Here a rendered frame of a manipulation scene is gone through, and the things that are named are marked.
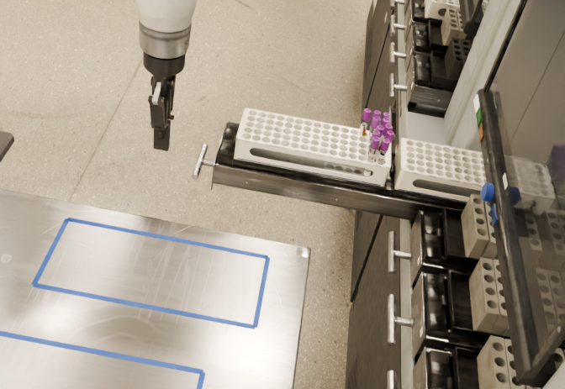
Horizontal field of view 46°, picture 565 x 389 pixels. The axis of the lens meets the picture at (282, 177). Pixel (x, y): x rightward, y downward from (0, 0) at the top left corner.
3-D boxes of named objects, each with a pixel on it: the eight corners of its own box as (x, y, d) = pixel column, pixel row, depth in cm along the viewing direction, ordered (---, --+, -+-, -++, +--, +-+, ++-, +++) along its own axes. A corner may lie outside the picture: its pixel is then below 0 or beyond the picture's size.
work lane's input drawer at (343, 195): (537, 207, 143) (555, 176, 137) (548, 254, 133) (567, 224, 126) (203, 143, 142) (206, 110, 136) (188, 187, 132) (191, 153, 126)
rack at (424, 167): (535, 186, 137) (547, 165, 133) (543, 222, 129) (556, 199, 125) (393, 160, 137) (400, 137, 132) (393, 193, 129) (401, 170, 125)
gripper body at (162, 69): (179, 64, 116) (177, 107, 122) (190, 39, 122) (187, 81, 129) (137, 56, 116) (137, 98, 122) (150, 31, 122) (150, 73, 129)
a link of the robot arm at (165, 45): (197, 12, 119) (194, 40, 123) (146, 2, 119) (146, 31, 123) (185, 38, 112) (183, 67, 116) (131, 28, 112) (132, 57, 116)
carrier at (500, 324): (499, 339, 105) (514, 318, 101) (487, 337, 105) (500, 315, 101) (492, 282, 114) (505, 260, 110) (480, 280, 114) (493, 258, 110)
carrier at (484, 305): (486, 338, 105) (499, 316, 101) (473, 335, 105) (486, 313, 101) (479, 281, 114) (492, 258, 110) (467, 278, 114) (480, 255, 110)
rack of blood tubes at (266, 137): (383, 158, 137) (391, 134, 132) (382, 191, 129) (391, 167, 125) (241, 131, 137) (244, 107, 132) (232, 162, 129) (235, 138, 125)
